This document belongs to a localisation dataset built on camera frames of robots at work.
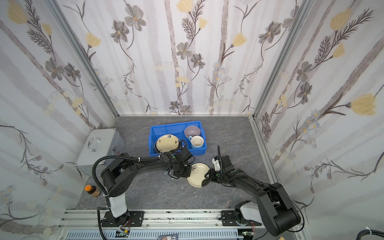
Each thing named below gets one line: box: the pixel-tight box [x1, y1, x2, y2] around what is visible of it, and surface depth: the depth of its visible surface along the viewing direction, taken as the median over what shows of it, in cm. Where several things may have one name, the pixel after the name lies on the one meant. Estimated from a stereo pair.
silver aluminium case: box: [74, 128, 125, 177], surface depth 86 cm
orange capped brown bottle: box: [84, 184, 102, 197], surface depth 79 cm
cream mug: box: [188, 135, 205, 149], surface depth 95 cm
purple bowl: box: [184, 125, 201, 138], surface depth 107 cm
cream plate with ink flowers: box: [186, 162, 210, 188], surface depth 88 cm
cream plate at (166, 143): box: [154, 134, 181, 154], surface depth 102 cm
